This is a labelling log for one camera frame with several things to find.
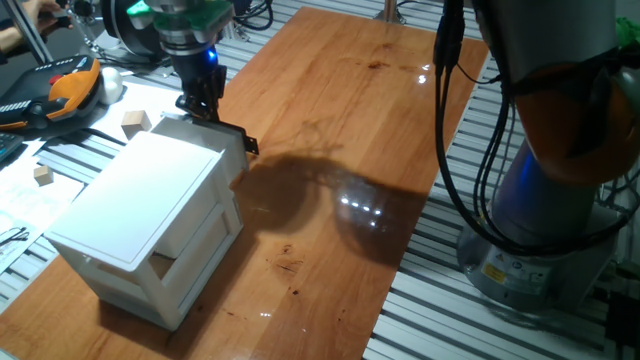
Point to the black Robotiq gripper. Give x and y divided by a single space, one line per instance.
200 72

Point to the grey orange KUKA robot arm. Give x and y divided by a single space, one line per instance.
540 210

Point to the white two-drawer cabinet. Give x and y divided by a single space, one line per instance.
135 200

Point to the person's bare hand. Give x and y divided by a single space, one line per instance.
40 12

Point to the white paper sheet under cubes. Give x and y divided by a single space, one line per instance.
150 100

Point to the medium wooden cube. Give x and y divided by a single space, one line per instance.
135 124

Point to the white rounded mouse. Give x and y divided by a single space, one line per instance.
111 85

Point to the black round reel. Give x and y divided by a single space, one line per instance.
125 25

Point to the thin metal rod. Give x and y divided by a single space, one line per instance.
27 32
85 25

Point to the orange black teach pendant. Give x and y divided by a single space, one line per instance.
50 95

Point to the small wooden cube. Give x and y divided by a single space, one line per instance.
43 175

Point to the black computer keyboard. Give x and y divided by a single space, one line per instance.
9 146

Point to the white paper sheet with eyeglasses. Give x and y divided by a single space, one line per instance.
30 210

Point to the glossy brown wooden board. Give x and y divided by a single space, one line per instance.
325 280

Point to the black rimmed eyeglasses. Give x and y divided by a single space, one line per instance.
14 236

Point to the green cloth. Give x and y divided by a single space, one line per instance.
629 32

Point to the aluminium frame post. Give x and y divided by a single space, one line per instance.
390 10

